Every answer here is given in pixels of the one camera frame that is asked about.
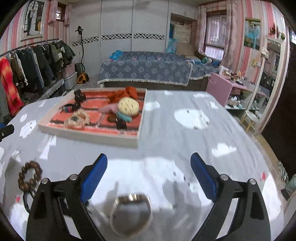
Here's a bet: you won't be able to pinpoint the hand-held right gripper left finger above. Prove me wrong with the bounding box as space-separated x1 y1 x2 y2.
26 153 108 241

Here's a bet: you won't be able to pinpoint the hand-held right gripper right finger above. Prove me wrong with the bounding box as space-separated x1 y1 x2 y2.
190 152 271 241

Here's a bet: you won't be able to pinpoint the brown wooden bead bracelet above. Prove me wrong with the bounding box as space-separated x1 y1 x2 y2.
18 161 43 192

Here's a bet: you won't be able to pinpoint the red lined jewelry tray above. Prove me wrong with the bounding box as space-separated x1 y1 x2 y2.
38 88 148 148

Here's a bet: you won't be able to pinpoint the grey bangle bracelet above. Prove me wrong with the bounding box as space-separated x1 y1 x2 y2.
110 193 153 234

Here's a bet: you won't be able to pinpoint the cream fluffy scrunchie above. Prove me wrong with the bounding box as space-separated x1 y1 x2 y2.
64 110 90 128

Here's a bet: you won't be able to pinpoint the dark multicoloured hair clip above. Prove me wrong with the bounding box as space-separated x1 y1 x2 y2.
60 104 81 114

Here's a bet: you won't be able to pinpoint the pineapple plush hair clip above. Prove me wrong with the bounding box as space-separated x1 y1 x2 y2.
99 96 140 123

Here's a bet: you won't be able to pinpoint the black hair claw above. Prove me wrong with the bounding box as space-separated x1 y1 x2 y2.
74 90 86 103

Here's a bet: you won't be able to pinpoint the orange red hair bow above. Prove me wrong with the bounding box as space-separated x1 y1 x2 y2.
107 86 138 105

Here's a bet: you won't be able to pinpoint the grey polar bear tablecloth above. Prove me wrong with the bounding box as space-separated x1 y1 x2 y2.
0 89 281 241

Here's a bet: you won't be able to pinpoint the row of hanging clothes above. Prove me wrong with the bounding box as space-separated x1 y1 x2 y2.
0 40 76 121

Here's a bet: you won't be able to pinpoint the small white stool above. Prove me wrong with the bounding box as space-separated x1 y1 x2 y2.
240 111 258 132

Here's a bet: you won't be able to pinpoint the pair of slippers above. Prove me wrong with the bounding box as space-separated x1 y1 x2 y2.
277 161 296 193

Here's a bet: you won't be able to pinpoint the metal clothes rack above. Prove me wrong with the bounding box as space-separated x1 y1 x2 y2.
0 38 60 58

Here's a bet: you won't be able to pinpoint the stacked storage boxes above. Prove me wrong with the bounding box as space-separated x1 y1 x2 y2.
61 61 78 90

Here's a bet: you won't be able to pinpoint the pink cabinet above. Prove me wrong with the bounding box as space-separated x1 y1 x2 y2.
206 73 257 116

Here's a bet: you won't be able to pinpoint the garment steamer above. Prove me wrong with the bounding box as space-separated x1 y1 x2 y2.
75 25 89 84

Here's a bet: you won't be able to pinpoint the dark door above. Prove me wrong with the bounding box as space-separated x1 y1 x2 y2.
261 23 296 169

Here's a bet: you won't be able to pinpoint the sofa with blue cover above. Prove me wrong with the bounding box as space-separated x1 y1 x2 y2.
97 51 222 91

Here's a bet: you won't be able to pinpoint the white standing mirror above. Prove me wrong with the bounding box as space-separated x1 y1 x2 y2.
240 37 286 135

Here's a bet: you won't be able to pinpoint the cyan cloth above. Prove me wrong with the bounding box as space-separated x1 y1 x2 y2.
109 50 124 61

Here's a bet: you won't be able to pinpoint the small window with pink curtains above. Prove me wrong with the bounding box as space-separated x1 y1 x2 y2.
47 0 72 26

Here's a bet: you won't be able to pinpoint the stacked bedding in niche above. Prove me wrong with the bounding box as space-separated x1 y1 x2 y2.
169 21 197 56

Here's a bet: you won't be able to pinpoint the long pink floral curtain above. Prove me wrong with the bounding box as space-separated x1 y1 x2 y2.
222 0 243 67

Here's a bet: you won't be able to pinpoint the short pink floral curtain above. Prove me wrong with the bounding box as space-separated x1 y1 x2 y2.
195 5 207 55

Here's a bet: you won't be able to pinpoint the white wardrobe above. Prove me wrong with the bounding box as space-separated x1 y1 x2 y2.
69 0 198 78

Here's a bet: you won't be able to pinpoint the framed wall poster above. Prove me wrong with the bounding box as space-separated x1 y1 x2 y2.
21 0 45 42

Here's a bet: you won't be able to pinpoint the unframed wall poster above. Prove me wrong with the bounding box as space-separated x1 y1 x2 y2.
244 18 261 49

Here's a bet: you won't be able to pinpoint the red flower wall decoration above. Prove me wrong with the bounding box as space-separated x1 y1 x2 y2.
269 22 286 40

